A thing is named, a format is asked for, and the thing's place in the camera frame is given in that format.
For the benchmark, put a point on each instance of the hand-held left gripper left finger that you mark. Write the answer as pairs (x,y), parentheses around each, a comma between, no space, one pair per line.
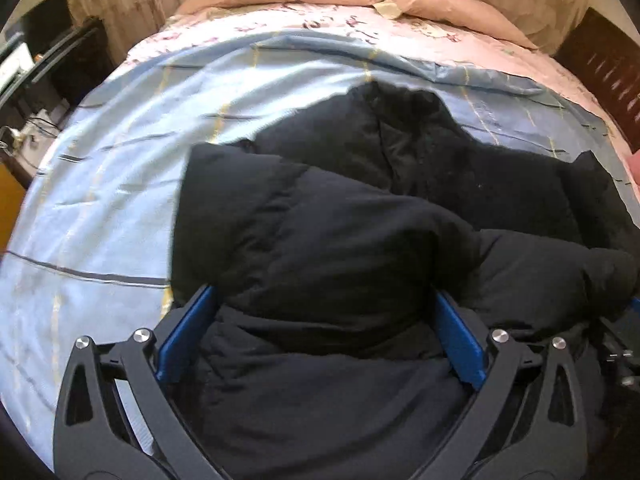
(185,335)

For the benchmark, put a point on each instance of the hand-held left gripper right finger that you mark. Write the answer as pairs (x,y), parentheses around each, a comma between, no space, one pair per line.
(457,335)

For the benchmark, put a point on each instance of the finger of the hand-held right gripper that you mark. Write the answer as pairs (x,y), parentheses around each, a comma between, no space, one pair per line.
(620,355)

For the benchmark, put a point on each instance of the black puffer jacket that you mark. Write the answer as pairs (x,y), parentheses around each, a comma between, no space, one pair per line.
(325,240)

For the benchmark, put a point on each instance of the blue plaid sheet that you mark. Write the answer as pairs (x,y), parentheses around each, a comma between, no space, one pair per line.
(125,160)

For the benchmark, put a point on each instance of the pink folded blanket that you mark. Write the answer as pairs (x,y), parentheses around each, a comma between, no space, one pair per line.
(635,167)

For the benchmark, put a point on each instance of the wooden cabinet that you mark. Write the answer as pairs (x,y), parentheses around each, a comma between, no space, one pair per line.
(10,200)

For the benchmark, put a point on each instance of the dark computer desk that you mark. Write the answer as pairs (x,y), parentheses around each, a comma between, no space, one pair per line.
(75,65)

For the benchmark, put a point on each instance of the dark wooden headboard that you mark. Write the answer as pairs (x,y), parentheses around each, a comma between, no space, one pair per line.
(605,60)

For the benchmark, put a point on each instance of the pink cartoon print bedsheet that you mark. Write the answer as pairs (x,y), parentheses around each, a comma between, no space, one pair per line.
(400,30)

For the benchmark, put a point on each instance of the white printer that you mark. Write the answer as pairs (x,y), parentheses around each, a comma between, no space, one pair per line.
(15,60)

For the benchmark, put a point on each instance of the small white cloth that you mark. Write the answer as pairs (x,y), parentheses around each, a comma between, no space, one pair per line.
(387,7)

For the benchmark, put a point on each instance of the black computer monitor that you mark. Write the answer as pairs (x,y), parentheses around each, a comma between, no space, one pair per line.
(47,20)

